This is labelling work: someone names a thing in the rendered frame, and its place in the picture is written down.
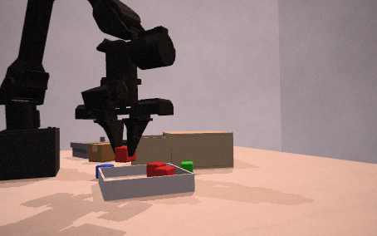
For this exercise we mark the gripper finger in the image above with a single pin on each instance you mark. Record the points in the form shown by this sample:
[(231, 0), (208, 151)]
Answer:
[(134, 129), (114, 130)]

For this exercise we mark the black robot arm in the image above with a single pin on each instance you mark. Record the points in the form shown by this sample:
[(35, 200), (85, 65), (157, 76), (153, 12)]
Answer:
[(27, 80)]

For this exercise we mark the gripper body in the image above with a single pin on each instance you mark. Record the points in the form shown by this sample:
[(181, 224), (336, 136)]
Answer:
[(138, 108)]

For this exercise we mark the red block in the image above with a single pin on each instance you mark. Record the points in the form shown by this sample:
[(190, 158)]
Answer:
[(152, 166), (164, 170), (121, 155)]

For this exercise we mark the small green block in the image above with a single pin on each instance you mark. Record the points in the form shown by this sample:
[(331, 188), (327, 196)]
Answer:
[(187, 166)]

